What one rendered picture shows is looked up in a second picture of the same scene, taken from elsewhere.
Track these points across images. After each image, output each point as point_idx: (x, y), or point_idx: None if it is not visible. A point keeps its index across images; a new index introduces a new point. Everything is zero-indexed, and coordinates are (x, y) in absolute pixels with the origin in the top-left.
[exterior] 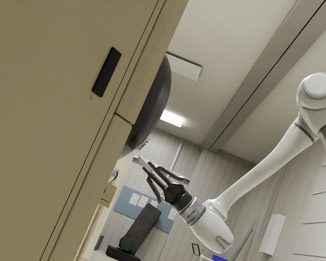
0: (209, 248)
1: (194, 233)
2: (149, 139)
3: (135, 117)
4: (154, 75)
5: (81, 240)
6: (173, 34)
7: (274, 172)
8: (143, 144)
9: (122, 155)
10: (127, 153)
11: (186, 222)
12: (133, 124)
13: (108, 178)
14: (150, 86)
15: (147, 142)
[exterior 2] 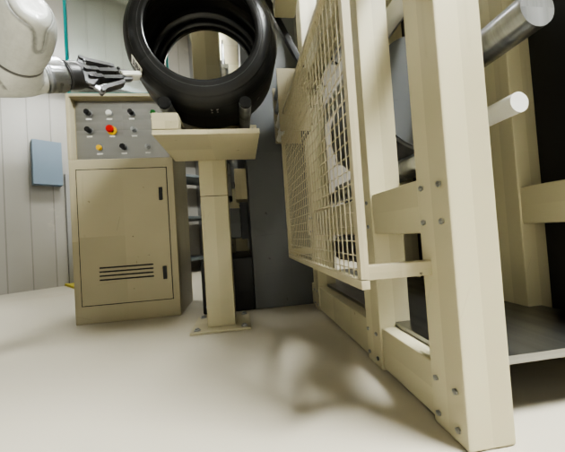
0: None
1: (34, 96)
2: (131, 58)
3: (68, 157)
4: (67, 143)
5: (70, 195)
6: (66, 128)
7: None
8: (135, 67)
9: (151, 90)
10: (147, 84)
11: (54, 92)
12: (68, 159)
13: (69, 177)
14: (67, 146)
15: (134, 60)
